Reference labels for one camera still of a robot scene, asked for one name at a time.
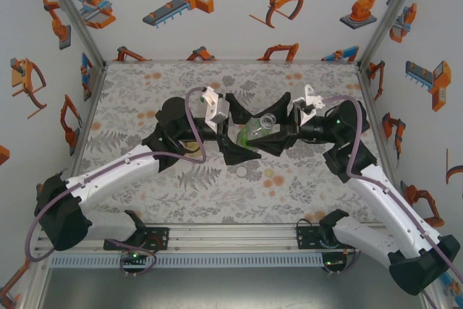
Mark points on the yellow bottle cap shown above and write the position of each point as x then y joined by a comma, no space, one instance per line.
269,173

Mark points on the aluminium frame post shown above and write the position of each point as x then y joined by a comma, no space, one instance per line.
390,16
36,287
434,303
75,16

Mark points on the aluminium table edge rail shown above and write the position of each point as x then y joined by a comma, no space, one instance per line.
378,124
231,61
87,121

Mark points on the floral grey orange tablecloth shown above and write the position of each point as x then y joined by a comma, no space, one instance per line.
162,81

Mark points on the slotted aluminium base rail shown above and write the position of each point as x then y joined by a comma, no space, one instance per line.
231,238

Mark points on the white bottle cap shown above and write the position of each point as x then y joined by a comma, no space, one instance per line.
241,171

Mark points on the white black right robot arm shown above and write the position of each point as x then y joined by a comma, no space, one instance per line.
376,198

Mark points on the small green-lit controller board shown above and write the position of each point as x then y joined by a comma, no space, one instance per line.
134,256
332,262

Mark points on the clear bottle with green wrap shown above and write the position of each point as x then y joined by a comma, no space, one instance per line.
249,135

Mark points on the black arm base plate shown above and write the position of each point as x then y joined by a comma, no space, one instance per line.
307,238
159,238

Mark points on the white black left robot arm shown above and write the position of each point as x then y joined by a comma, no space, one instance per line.
108,178

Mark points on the clear bottle green band label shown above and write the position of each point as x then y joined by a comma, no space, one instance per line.
200,101

